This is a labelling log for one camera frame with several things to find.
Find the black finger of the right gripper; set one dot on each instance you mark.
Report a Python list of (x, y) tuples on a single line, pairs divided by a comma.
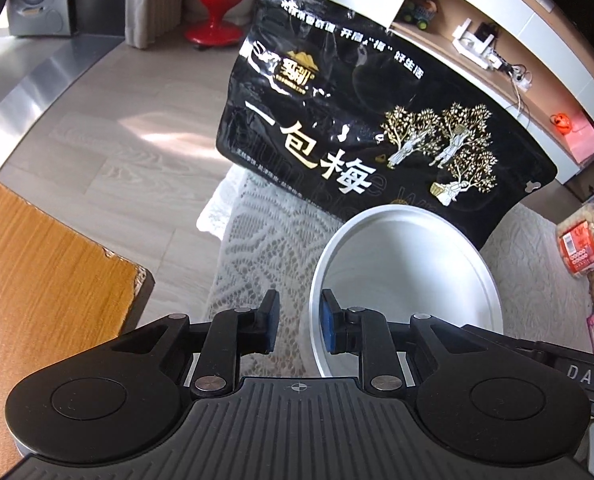
[(528, 346)]

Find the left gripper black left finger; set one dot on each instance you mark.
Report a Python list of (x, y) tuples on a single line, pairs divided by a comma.
[(230, 335)]

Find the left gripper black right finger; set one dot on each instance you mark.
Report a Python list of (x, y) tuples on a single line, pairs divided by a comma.
[(365, 334)]

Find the white bowl with orange logo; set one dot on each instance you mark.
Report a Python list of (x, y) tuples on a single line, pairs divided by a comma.
[(401, 260)]

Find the white lace tablecloth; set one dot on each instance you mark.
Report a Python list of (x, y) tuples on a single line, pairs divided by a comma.
[(273, 240)]

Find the peanut jar gold lid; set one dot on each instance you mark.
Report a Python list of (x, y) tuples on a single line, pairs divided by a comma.
[(575, 241)]

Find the wooden side table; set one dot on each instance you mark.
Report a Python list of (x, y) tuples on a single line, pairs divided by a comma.
[(60, 293)]

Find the black plum snack bag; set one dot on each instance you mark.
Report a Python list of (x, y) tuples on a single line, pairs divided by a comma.
[(346, 115)]

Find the white router on shelf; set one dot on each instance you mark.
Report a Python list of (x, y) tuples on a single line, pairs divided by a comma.
[(479, 51)]

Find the green toy truck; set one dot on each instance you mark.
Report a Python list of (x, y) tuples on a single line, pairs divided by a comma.
[(419, 12)]

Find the white tv cabinet shelf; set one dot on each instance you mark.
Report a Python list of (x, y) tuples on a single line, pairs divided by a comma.
[(546, 79)]

